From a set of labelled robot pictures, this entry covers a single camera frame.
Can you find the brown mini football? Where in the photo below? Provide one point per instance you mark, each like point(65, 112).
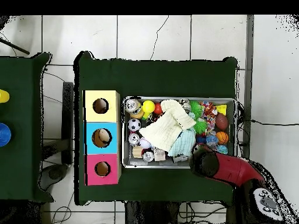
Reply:
point(221, 121)

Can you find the blue plastic cup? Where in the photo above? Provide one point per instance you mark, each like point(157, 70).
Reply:
point(4, 134)

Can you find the dark thin rod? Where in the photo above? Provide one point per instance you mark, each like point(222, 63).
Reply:
point(16, 47)

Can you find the silver drink can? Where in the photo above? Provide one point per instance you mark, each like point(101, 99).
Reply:
point(134, 139)

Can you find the cream knitted cloth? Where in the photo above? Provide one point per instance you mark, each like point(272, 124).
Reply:
point(165, 130)

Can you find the printed drink can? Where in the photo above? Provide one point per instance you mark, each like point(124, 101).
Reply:
point(132, 105)

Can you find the yellow plastic cup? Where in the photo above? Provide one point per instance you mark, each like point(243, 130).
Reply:
point(3, 96)

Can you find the yellow tennis ball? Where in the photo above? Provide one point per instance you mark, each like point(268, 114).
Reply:
point(148, 106)

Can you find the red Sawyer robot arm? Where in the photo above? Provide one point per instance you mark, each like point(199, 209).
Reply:
point(231, 168)

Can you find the dark green tablecloth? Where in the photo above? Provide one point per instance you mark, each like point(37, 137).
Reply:
point(158, 79)
point(18, 163)

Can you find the orange mini basketball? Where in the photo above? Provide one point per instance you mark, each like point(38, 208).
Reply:
point(222, 137)

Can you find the colourful polka-dot cloth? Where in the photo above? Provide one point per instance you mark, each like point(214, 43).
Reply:
point(210, 121)

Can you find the black upright panel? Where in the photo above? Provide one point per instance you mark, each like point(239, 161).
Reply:
point(68, 121)

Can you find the grey stand base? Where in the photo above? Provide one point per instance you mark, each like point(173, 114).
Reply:
point(53, 175)

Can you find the black and white soccer ball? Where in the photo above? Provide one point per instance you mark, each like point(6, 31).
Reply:
point(134, 124)

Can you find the crushed clear plastic bottle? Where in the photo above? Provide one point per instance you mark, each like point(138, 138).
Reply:
point(211, 139)

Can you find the shallow mesh bin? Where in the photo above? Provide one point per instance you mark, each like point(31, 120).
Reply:
point(163, 164)

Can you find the wooden box with three holes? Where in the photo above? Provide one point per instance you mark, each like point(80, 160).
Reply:
point(109, 144)

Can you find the blue green globe ball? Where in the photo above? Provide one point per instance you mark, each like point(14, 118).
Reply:
point(222, 148)

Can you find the light blue knitted cloth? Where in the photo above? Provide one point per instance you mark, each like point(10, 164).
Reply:
point(184, 143)

